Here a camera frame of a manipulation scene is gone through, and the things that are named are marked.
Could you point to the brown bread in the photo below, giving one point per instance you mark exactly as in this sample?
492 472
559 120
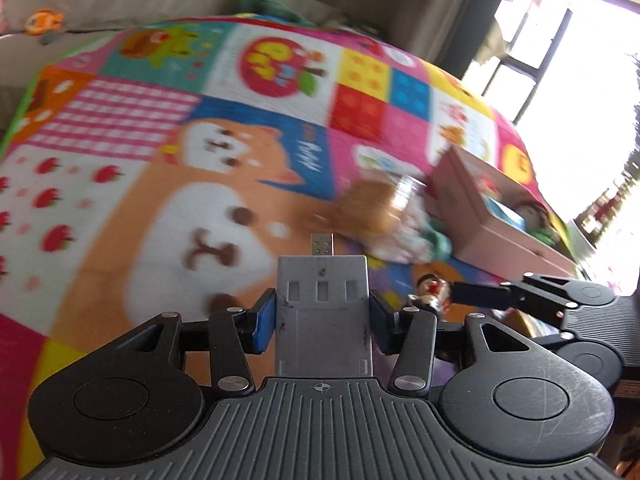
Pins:
375 207

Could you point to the blue tissue pack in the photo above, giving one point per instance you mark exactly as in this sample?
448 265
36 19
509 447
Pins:
504 213

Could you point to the pink cardboard box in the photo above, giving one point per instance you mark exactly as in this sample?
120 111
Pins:
478 235

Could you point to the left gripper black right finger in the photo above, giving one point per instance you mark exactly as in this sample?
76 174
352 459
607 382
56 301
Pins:
384 324

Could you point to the small red yellow figurine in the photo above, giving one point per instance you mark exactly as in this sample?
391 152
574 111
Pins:
432 294

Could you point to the green cloth on sofa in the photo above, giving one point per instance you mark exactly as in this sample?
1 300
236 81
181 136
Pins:
272 10

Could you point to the orange plush toy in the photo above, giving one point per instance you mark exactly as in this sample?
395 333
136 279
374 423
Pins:
44 21

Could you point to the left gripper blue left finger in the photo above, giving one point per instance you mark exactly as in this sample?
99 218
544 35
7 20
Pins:
262 318

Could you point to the colourful cartoon play mat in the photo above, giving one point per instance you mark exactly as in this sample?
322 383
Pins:
170 166

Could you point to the crochet doll with green dress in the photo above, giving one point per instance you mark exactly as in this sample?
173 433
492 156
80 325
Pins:
537 222

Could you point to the teal plastic crank handle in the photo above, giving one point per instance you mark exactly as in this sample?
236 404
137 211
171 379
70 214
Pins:
438 242

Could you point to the pink lace cloth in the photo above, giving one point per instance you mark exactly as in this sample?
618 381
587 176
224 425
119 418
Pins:
410 243

